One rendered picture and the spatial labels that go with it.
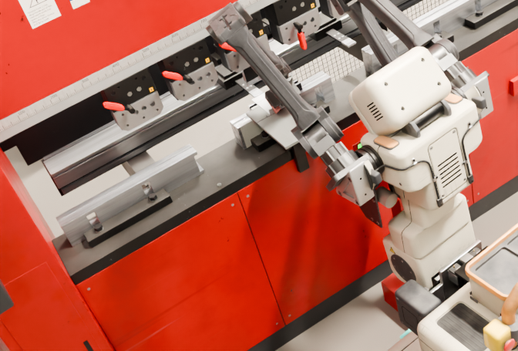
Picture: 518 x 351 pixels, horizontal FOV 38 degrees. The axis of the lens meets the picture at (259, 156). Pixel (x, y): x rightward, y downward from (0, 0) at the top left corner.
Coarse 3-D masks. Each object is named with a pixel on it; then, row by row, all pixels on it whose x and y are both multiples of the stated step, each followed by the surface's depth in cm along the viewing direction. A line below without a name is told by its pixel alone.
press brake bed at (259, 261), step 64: (512, 64) 288; (512, 128) 307; (256, 192) 253; (320, 192) 268; (512, 192) 329; (128, 256) 238; (192, 256) 252; (256, 256) 267; (320, 256) 284; (384, 256) 304; (128, 320) 251; (192, 320) 266; (256, 320) 283; (320, 320) 303
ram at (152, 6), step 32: (0, 0) 193; (64, 0) 201; (96, 0) 206; (128, 0) 210; (160, 0) 215; (192, 0) 220; (224, 0) 225; (0, 32) 197; (32, 32) 201; (64, 32) 205; (96, 32) 210; (128, 32) 215; (160, 32) 220; (0, 64) 200; (32, 64) 205; (64, 64) 209; (96, 64) 214; (0, 96) 205; (32, 96) 209
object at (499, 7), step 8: (504, 0) 284; (512, 0) 282; (488, 8) 282; (496, 8) 280; (504, 8) 281; (472, 16) 281; (488, 16) 279; (496, 16) 281; (472, 24) 279; (480, 24) 279
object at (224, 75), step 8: (224, 72) 269; (232, 72) 268; (240, 72) 269; (224, 80) 267; (232, 80) 268; (240, 80) 268; (224, 88) 269; (248, 88) 262; (256, 88) 261; (256, 96) 258
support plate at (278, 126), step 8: (248, 112) 252; (256, 112) 251; (264, 112) 250; (280, 112) 247; (288, 112) 246; (256, 120) 247; (264, 120) 246; (272, 120) 245; (280, 120) 244; (288, 120) 243; (264, 128) 243; (272, 128) 242; (280, 128) 241; (288, 128) 239; (272, 136) 238; (280, 136) 237; (288, 136) 236; (288, 144) 233
